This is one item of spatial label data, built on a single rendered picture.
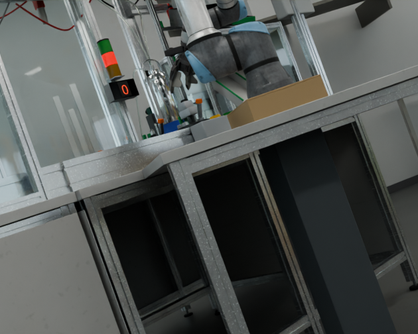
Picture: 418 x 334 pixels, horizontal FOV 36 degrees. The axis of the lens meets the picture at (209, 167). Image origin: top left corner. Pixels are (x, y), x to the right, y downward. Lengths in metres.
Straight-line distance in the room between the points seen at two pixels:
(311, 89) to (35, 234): 0.91
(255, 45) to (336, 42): 5.10
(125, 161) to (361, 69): 5.24
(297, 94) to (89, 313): 0.88
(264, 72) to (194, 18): 0.27
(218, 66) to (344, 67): 5.10
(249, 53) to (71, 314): 0.92
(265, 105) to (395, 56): 5.46
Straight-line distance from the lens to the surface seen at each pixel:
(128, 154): 2.10
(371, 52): 7.21
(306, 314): 2.42
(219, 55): 1.98
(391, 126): 7.13
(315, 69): 4.15
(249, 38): 1.99
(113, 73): 2.54
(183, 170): 1.63
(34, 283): 1.80
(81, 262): 1.87
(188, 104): 2.54
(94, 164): 2.02
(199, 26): 2.02
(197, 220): 1.63
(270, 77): 1.96
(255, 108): 1.91
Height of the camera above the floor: 0.75
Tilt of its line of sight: 1 degrees up
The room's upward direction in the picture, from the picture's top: 20 degrees counter-clockwise
